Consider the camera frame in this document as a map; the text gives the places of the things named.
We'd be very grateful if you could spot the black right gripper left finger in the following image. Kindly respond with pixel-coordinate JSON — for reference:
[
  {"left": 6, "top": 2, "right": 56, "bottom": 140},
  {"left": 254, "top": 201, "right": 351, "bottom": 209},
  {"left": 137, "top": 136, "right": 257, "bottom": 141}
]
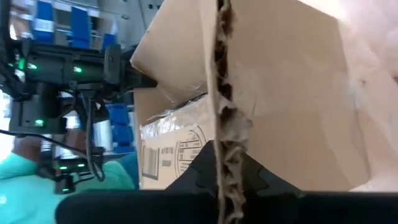
[{"left": 55, "top": 139, "right": 220, "bottom": 224}]

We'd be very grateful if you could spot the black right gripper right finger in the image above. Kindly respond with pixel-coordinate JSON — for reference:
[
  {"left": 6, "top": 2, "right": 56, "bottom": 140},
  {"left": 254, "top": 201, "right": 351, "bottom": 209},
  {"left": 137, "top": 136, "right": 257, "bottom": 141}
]
[{"left": 241, "top": 152, "right": 398, "bottom": 224}]

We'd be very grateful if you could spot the brown cardboard shipping box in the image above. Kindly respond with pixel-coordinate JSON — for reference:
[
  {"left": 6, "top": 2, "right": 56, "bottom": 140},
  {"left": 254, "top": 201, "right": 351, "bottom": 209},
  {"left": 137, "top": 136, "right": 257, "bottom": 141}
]
[{"left": 130, "top": 0, "right": 398, "bottom": 224}]

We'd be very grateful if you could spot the person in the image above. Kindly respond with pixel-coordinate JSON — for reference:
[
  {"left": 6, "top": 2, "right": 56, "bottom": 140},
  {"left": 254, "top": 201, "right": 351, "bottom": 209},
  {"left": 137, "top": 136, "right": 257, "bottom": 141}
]
[{"left": 0, "top": 136, "right": 140, "bottom": 224}]

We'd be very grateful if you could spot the blue storage bin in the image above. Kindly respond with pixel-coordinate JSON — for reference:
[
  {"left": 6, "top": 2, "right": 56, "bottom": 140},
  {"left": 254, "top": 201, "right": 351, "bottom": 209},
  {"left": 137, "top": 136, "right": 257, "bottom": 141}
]
[
  {"left": 32, "top": 0, "right": 54, "bottom": 44},
  {"left": 70, "top": 6, "right": 93, "bottom": 50}
]

